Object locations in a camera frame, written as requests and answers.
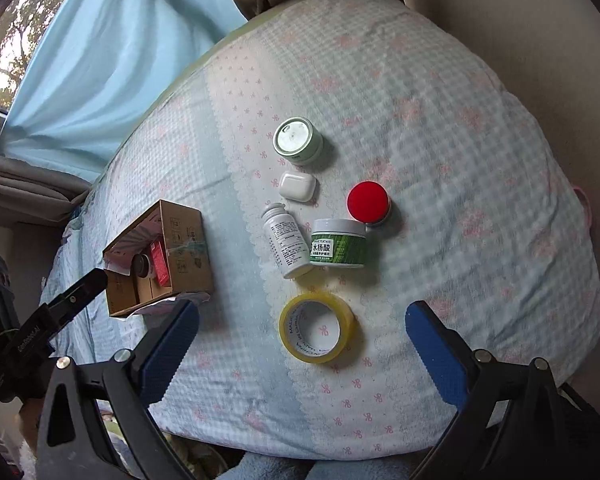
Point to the red lid jar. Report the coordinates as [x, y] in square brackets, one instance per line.
[368, 203]

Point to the green label jar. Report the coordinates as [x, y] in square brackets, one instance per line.
[338, 245]

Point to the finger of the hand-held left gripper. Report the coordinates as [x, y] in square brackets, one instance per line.
[75, 292]

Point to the light blue curtain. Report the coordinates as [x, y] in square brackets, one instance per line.
[110, 65]

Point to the white earbuds case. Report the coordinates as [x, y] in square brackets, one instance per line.
[298, 186]

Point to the green rim tin can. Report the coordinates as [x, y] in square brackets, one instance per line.
[298, 140]

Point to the checkered floral bed sheet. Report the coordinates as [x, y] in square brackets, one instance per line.
[380, 160]

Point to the white pill bottle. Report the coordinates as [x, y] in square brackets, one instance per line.
[285, 242]

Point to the red box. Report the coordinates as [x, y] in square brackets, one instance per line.
[159, 260]

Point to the cardboard box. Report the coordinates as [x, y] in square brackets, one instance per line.
[162, 255]

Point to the yellow tape roll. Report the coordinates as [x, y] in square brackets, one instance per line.
[316, 326]

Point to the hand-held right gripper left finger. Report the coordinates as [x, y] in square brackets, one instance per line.
[167, 350]

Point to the dark round jar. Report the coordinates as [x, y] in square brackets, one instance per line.
[141, 265]

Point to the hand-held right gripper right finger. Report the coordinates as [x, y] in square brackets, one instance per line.
[437, 350]

